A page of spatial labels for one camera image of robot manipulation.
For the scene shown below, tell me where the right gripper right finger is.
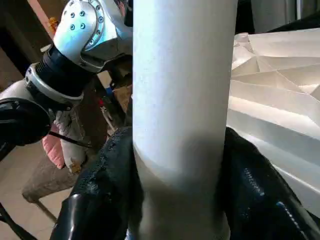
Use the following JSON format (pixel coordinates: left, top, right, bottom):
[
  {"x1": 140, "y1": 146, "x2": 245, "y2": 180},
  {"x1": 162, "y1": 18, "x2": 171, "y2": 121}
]
[{"x1": 219, "y1": 126, "x2": 320, "y2": 240}]

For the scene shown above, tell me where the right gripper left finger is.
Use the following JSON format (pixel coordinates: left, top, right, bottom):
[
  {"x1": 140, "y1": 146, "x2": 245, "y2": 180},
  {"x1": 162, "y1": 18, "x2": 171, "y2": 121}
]
[{"x1": 49, "y1": 126, "x2": 151, "y2": 240}]

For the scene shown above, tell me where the white plastic table top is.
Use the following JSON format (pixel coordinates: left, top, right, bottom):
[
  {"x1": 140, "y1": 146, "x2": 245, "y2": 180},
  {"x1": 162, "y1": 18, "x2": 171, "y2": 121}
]
[{"x1": 226, "y1": 27, "x2": 320, "y2": 219}]

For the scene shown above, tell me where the white plastic table leg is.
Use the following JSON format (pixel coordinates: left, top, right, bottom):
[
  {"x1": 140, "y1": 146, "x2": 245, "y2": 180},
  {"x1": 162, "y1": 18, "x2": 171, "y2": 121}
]
[{"x1": 131, "y1": 0, "x2": 239, "y2": 240}]

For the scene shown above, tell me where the white fabric bundle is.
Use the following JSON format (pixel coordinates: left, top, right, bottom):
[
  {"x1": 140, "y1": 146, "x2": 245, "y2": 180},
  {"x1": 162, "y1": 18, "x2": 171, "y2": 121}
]
[{"x1": 54, "y1": 109, "x2": 88, "y2": 174}]

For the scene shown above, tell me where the grey fabric stool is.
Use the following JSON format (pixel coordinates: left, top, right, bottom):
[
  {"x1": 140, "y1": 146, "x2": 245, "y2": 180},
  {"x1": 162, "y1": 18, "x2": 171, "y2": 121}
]
[{"x1": 21, "y1": 147, "x2": 90, "y2": 223}]

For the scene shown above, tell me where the pink padded cushion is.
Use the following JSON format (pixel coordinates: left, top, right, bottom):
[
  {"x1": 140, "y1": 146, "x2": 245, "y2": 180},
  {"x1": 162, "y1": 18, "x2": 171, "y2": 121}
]
[{"x1": 41, "y1": 134, "x2": 66, "y2": 170}]

